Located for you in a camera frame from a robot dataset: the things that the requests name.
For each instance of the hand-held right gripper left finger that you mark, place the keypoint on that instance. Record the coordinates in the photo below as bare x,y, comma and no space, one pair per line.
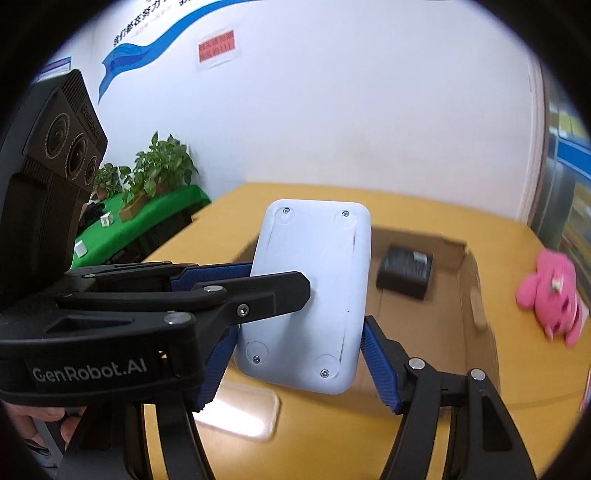
217,369

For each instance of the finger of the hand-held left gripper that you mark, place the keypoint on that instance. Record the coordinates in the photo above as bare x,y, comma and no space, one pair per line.
207,277
268,295

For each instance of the pink plush toy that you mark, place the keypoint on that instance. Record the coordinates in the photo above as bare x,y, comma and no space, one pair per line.
551,295

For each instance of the red wall sign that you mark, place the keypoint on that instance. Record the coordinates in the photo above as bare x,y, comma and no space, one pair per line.
216,48

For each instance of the wooden planter box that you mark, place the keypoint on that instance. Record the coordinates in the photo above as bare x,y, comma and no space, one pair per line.
131,210

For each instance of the clear plastic case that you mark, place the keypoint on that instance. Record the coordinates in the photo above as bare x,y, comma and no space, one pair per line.
249,410

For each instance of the glass partition with blue stripe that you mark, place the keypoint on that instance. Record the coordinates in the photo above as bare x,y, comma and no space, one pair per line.
561,152

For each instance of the small potted green plant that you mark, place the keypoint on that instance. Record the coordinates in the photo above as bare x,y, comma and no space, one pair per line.
108,177

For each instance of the small white box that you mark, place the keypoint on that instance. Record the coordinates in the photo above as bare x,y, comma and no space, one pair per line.
81,249
107,220

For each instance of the black device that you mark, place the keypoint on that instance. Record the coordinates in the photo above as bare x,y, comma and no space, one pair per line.
406,272

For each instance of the blue wave wall poster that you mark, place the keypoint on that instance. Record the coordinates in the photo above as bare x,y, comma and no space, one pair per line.
138,50

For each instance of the blue wall sign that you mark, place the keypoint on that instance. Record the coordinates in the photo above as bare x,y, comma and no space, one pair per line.
57,68

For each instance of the white plastic device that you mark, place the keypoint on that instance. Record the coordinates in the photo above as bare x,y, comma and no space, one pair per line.
309,286

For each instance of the brown cardboard box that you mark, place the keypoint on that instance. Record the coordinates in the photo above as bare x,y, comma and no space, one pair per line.
466,314

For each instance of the large potted green plant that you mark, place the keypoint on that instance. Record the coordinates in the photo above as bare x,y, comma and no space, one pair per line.
161,166

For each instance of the green tablecloth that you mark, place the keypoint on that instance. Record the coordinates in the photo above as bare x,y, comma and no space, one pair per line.
175,201

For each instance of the wooden desktop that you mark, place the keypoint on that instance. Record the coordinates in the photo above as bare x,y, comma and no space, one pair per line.
508,240

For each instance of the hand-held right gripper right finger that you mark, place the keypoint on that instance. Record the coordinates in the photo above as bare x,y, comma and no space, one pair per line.
378,364

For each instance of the person's left hand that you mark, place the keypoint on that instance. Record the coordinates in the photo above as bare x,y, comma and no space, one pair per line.
32,417

